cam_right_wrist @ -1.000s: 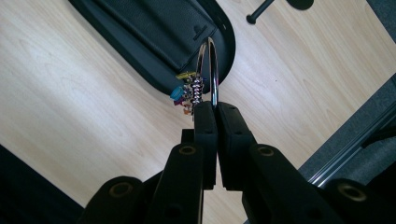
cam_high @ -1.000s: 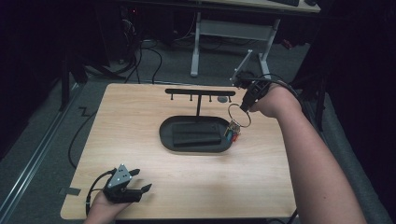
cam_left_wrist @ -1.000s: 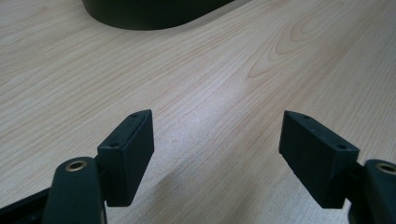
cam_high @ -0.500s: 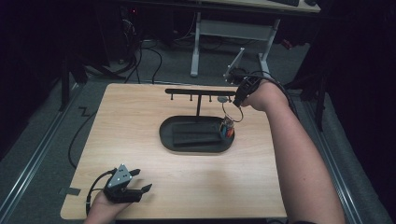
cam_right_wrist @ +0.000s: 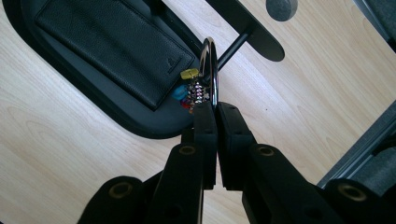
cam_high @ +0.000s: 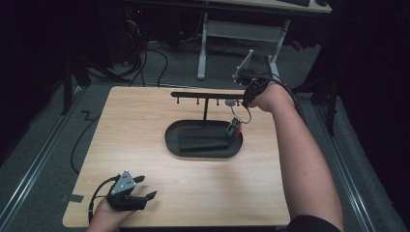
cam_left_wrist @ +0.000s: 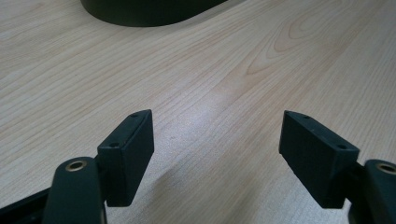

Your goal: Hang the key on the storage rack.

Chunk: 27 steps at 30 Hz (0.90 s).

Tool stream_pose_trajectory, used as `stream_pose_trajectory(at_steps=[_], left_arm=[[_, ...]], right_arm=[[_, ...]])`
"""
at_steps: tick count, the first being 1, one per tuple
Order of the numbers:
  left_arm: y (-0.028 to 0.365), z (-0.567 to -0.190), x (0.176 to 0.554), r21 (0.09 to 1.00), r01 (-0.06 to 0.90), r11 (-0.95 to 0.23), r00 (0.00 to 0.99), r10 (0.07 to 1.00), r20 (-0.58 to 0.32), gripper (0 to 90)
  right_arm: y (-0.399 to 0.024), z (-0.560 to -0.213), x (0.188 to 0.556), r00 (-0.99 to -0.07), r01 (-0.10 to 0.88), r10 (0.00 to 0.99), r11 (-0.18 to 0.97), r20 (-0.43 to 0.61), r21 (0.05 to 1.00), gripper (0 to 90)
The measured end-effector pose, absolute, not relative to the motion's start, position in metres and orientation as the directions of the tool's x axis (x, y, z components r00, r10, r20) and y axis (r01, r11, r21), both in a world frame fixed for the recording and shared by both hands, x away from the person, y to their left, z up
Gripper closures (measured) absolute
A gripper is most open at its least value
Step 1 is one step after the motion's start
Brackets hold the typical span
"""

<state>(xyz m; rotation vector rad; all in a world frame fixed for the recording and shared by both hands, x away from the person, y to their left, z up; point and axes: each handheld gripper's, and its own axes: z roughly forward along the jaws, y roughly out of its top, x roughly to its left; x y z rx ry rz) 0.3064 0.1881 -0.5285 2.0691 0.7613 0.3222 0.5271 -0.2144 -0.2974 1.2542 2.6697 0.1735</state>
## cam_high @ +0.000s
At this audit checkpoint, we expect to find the black metal stand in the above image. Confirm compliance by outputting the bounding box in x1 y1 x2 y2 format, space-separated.
60 57 132 116

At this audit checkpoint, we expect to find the black sleeve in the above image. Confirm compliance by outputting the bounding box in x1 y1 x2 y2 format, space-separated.
283 215 343 232

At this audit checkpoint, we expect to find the person's left hand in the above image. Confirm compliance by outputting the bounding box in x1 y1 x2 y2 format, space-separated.
86 198 137 232

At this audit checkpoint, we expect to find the desk with white legs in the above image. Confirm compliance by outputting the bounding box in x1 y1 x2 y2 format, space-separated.
129 0 333 81

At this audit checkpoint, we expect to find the metal floor rail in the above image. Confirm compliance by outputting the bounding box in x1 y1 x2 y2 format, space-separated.
0 86 83 224
313 102 377 232

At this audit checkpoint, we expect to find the person's right hand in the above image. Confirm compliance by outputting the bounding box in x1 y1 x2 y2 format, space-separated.
249 81 297 114

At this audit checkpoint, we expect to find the black key rack with tray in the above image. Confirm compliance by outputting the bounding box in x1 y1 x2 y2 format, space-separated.
164 91 247 160

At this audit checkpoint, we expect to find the black keyboard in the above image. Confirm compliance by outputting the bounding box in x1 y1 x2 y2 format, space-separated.
279 0 311 8

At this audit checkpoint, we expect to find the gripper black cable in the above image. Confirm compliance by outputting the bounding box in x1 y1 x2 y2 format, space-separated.
239 72 307 124
87 174 121 224

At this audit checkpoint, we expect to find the key ring with coloured tags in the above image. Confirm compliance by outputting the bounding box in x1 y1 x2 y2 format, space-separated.
224 99 253 139

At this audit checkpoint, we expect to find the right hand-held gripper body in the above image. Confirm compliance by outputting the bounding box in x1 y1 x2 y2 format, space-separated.
232 49 273 109

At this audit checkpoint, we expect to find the grey tape strip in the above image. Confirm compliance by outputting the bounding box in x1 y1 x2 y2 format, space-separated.
60 192 85 204

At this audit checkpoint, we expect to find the bundle of black cables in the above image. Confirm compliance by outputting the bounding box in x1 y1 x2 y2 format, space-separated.
124 18 169 88

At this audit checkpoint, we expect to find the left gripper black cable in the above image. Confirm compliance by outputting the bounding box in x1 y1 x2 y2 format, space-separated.
87 174 121 224

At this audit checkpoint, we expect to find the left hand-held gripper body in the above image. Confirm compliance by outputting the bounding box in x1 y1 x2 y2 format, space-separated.
105 169 148 213

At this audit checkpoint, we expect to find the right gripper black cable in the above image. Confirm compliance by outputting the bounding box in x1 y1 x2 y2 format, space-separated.
239 72 307 124

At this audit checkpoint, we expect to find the black floor cable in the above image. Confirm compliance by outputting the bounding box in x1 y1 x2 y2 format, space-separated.
70 110 102 176

